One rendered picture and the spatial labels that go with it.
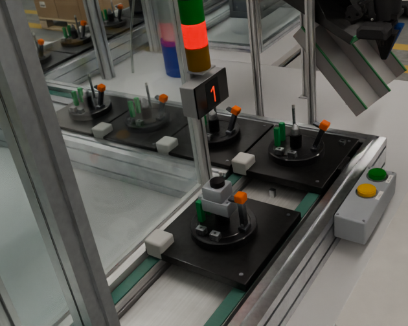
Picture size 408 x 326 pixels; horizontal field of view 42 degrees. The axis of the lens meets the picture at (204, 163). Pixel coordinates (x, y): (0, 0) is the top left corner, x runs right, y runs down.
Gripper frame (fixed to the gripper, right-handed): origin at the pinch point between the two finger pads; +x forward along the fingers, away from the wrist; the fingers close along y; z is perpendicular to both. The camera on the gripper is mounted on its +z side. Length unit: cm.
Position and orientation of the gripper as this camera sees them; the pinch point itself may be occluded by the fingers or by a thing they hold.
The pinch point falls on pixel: (385, 43)
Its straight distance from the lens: 120.8
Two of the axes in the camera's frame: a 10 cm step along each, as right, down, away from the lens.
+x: 1.3, 8.5, 5.2
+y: -5.5, 4.9, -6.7
